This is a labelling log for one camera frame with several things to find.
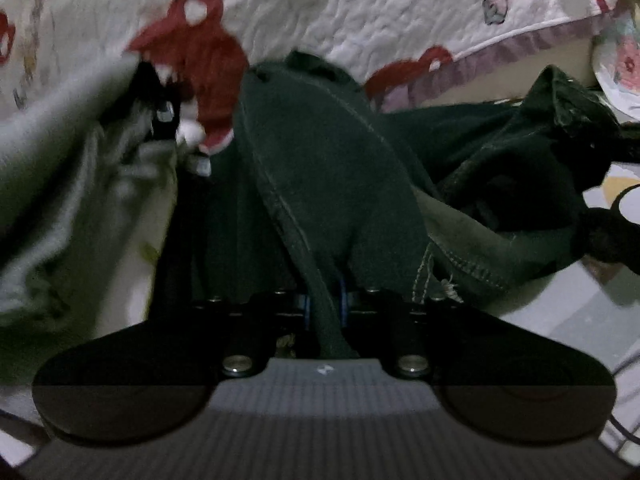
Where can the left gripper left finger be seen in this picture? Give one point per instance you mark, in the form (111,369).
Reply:
(247,335)

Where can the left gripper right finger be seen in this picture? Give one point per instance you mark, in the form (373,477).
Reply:
(406,338)

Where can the dark denim jeans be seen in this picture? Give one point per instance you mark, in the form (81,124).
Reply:
(437,204)

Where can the folded grey clothes stack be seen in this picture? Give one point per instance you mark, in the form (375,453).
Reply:
(77,168)

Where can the white bear print quilt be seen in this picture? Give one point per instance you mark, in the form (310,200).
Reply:
(404,52)

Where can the floral pastel quilt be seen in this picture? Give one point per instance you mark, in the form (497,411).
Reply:
(615,62)

